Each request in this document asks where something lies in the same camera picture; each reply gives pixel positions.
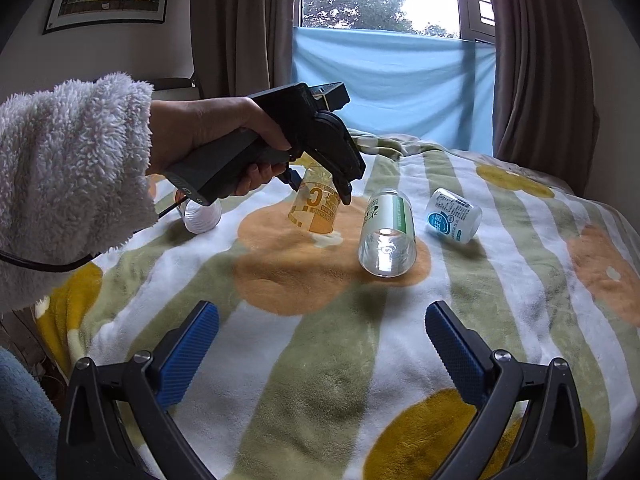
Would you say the red label cut bottle cup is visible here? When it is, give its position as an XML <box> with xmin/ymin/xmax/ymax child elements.
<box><xmin>174</xmin><ymin>191</ymin><xmax>222</xmax><ymax>234</ymax></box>

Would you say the blue label cut bottle cup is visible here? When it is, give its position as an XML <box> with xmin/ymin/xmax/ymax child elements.
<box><xmin>426</xmin><ymin>188</ymin><xmax>483</xmax><ymax>244</ymax></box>

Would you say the left brown curtain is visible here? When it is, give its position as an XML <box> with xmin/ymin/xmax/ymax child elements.
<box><xmin>190</xmin><ymin>0</ymin><xmax>300</xmax><ymax>98</ymax></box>

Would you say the window shutter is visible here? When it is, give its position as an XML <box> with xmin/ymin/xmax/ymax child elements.
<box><xmin>458</xmin><ymin>0</ymin><xmax>495</xmax><ymax>44</ymax></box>

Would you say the person's left hand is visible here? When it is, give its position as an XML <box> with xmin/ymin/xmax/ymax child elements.
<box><xmin>146</xmin><ymin>96</ymin><xmax>291</xmax><ymax>174</ymax></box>

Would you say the orange label clear cup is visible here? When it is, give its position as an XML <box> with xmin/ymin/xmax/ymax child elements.
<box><xmin>288</xmin><ymin>162</ymin><xmax>341</xmax><ymax>235</ymax></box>

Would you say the right brown curtain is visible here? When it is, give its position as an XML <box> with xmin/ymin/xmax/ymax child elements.
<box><xmin>491</xmin><ymin>0</ymin><xmax>600</xmax><ymax>194</ymax></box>

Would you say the floral striped fleece blanket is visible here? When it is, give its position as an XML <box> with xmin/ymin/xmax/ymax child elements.
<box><xmin>36</xmin><ymin>133</ymin><xmax>639</xmax><ymax>479</ymax></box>

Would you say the grey headboard shelf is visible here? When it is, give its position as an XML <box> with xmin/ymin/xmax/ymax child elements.
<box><xmin>144</xmin><ymin>77</ymin><xmax>201</xmax><ymax>101</ymax></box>

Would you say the light blue hanging sheet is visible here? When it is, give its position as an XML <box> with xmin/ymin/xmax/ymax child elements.
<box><xmin>293</xmin><ymin>27</ymin><xmax>496</xmax><ymax>155</ymax></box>

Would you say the green label cut bottle cup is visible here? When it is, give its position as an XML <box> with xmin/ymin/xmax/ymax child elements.
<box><xmin>358</xmin><ymin>188</ymin><xmax>416</xmax><ymax>278</ymax></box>

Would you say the black cable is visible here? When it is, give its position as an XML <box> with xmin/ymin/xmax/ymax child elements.
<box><xmin>0</xmin><ymin>194</ymin><xmax>194</xmax><ymax>274</ymax></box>

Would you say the brown curtain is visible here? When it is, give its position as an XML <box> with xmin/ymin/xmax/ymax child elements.
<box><xmin>491</xmin><ymin>0</ymin><xmax>600</xmax><ymax>194</ymax></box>
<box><xmin>190</xmin><ymin>0</ymin><xmax>300</xmax><ymax>98</ymax></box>

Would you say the white fleece sleeve forearm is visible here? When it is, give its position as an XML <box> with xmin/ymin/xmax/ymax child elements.
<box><xmin>0</xmin><ymin>71</ymin><xmax>161</xmax><ymax>313</ymax></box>

